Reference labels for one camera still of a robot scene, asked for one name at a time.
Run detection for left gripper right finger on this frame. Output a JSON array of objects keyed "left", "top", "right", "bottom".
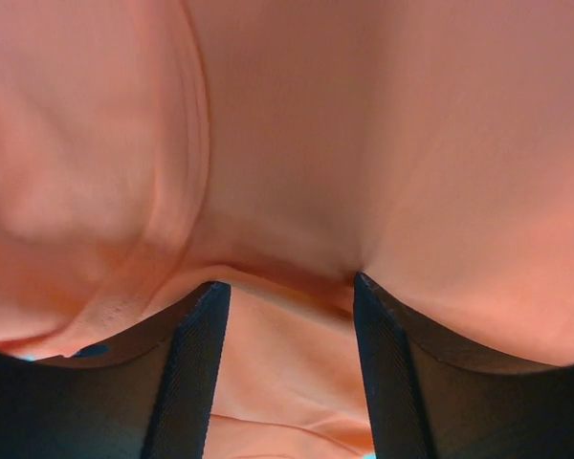
[{"left": 354, "top": 274, "right": 574, "bottom": 458}]

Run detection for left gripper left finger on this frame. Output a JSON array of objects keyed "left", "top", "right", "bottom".
[{"left": 0, "top": 282, "right": 231, "bottom": 458}]

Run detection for orange t shirt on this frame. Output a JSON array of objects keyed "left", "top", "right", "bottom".
[{"left": 0, "top": 1, "right": 574, "bottom": 458}]

